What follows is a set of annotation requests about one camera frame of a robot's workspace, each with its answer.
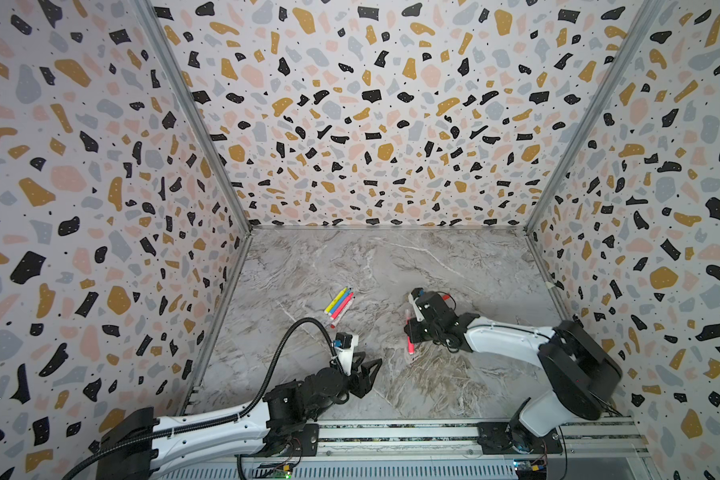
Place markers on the bright pink highlighter pen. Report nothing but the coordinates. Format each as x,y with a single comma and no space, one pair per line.
410,345

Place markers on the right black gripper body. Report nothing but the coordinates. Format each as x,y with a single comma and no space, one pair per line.
426,313

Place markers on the blue green pen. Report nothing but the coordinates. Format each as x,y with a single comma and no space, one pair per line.
341,300

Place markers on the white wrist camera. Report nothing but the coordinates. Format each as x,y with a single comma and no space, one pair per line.
413,297
344,346

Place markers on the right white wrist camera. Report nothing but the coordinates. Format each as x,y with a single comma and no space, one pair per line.
413,297

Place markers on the yellow highlighter pen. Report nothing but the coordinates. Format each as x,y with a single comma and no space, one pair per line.
330,307

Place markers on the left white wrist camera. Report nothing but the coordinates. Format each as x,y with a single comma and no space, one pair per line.
344,346

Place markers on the white pen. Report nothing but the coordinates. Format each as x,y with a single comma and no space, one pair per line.
342,314

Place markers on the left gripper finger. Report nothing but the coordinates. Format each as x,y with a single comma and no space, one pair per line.
360,385
369,368

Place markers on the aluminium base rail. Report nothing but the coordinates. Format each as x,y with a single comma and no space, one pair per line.
610,448

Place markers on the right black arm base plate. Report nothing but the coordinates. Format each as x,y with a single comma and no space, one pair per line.
496,438

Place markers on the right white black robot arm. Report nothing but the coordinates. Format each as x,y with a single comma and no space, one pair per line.
582,376

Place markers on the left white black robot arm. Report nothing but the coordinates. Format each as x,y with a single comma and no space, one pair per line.
284,423

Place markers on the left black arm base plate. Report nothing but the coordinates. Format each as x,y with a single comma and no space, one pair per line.
301,441

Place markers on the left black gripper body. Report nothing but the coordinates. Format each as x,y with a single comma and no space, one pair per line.
353,378

